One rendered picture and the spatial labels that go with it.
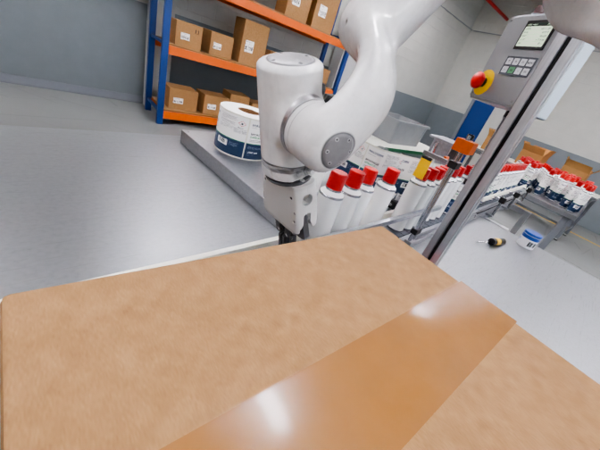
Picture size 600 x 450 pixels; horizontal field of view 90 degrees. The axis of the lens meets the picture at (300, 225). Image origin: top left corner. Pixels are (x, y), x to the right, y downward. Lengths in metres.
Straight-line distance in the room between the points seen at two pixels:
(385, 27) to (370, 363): 0.37
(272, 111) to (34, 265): 0.47
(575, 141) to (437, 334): 8.35
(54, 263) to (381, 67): 0.59
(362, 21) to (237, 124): 0.71
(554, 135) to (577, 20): 8.04
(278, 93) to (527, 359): 0.35
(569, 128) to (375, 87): 8.27
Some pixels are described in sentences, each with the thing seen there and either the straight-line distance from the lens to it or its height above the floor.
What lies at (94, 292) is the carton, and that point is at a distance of 0.19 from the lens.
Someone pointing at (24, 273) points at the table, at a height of 0.83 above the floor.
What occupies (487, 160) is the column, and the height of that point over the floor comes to 1.17.
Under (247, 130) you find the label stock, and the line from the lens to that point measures 1.08.
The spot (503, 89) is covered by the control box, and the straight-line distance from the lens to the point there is 0.90.
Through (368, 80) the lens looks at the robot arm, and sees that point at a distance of 0.37.
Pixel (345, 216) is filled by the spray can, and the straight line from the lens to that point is 0.65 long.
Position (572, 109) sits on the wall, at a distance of 8.65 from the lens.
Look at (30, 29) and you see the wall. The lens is 4.89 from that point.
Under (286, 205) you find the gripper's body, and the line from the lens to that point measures 0.49.
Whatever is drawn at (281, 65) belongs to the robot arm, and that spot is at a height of 1.23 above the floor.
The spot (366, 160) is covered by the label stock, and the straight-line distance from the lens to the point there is 1.10.
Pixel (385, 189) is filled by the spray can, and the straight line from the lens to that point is 0.76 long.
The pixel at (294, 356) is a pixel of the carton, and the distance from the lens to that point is 0.17.
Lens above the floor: 1.25
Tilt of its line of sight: 28 degrees down
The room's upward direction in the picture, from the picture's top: 20 degrees clockwise
